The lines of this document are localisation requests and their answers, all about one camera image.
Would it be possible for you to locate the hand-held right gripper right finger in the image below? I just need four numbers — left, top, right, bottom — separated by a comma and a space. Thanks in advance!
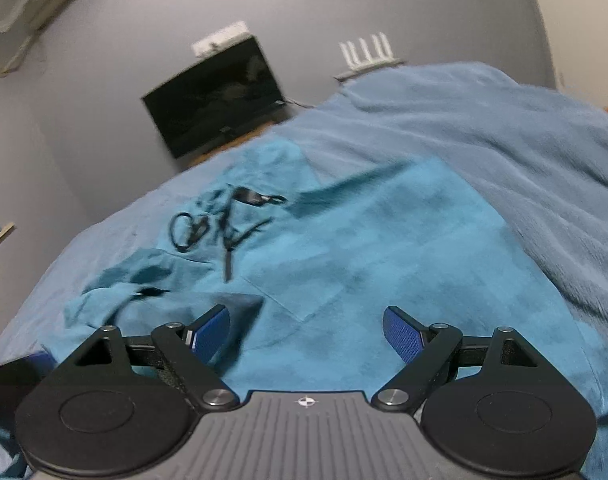
371, 305, 541, 413

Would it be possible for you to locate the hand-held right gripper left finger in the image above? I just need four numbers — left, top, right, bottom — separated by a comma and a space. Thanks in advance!
59, 304, 241, 411

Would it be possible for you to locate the teal blue towel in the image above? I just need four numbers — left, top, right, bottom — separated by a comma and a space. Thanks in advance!
0, 140, 608, 480

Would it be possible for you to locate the wooden television stand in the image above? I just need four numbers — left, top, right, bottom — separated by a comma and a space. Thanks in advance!
176, 121, 285, 171

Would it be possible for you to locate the blue fleece blanket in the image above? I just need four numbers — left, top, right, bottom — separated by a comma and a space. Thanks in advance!
0, 62, 608, 411

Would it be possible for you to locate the black television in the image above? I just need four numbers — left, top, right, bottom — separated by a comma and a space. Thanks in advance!
141, 35, 285, 160

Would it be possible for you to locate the white router with antennas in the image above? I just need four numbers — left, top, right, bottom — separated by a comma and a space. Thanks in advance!
340, 32, 391, 70

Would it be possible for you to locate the grey wall shelf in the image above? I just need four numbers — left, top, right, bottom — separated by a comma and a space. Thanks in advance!
334, 60, 402, 82

